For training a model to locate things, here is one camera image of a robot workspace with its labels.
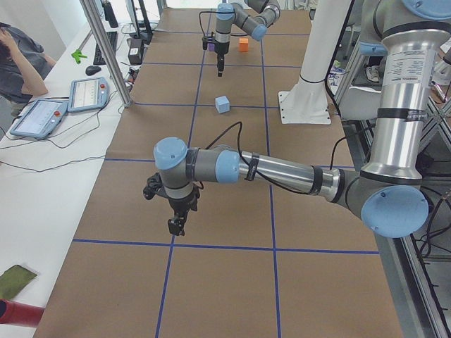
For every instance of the black computer mouse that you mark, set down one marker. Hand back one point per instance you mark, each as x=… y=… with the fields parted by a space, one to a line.
x=92 y=70

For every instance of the near blue teach pendant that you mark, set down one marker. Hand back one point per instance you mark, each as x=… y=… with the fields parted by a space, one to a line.
x=40 y=119

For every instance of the blue teach pendant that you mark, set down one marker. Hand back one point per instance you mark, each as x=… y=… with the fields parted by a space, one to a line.
x=40 y=119
x=88 y=94

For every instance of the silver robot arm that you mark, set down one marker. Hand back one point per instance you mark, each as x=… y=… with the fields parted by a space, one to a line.
x=385 y=194
x=256 y=27

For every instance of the aluminium frame rack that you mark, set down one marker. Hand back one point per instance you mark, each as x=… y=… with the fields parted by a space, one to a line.
x=418 y=266

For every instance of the black power adapter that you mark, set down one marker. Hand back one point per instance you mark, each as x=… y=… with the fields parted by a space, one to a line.
x=135 y=53

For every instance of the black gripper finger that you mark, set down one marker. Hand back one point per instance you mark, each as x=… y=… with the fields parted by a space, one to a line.
x=220 y=64

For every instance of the orange foam block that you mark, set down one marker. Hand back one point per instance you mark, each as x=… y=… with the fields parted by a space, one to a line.
x=243 y=46

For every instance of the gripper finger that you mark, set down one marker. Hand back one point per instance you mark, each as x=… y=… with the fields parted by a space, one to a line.
x=173 y=226
x=181 y=226

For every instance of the light blue foam block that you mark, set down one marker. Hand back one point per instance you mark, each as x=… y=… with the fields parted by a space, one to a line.
x=222 y=104

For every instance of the red cylinder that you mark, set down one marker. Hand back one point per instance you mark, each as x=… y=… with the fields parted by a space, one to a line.
x=20 y=314

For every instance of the seated person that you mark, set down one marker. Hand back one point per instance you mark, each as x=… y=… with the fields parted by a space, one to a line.
x=24 y=66

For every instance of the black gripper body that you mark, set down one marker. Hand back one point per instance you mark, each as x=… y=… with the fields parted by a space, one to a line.
x=221 y=48
x=180 y=205

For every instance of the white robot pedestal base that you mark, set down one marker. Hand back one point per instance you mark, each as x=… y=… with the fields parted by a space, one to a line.
x=306 y=102

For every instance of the olive green bean bag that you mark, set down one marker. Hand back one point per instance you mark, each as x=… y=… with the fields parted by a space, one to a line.
x=14 y=280

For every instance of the far blue teach pendant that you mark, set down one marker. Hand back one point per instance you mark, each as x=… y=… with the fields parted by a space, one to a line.
x=88 y=94

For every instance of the green plastic clamp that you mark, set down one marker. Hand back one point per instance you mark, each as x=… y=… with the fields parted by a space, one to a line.
x=78 y=55

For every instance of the aluminium frame post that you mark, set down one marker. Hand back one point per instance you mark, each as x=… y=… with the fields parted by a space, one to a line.
x=97 y=27

